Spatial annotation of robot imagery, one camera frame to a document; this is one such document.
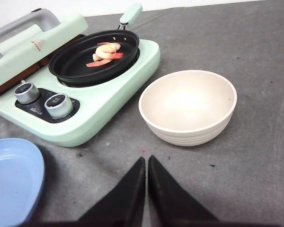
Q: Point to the mint green breakfast maker base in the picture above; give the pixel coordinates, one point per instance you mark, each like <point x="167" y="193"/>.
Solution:
<point x="98" y="104"/>

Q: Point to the right silver control knob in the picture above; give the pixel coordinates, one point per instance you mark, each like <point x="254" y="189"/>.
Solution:
<point x="59" y="106"/>

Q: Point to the pink shrimp with red tail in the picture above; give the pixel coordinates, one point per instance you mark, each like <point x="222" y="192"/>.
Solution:
<point x="98" y="61"/>

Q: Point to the silver control knob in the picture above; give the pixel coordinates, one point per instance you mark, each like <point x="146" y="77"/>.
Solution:
<point x="26" y="93"/>
<point x="59" y="106"/>

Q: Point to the beige ceramic bowl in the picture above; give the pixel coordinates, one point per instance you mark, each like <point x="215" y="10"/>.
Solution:
<point x="189" y="107"/>

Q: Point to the left silver control knob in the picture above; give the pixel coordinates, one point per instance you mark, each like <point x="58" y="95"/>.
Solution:
<point x="26" y="93"/>

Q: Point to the blue plate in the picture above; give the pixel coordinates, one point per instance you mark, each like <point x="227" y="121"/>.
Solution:
<point x="22" y="172"/>

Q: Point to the black frying pan green handle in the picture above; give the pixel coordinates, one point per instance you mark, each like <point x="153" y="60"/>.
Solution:
<point x="73" y="65"/>

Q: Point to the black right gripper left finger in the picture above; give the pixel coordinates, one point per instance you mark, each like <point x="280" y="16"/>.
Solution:
<point x="121" y="207"/>

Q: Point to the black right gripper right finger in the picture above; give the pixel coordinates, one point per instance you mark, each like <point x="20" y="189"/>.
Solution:
<point x="176" y="207"/>

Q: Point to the pink curled shrimp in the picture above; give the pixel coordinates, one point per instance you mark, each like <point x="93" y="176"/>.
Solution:
<point x="107" y="50"/>

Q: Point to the mint green hinged lid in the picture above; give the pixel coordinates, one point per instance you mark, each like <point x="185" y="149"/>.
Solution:
<point x="30" y="38"/>

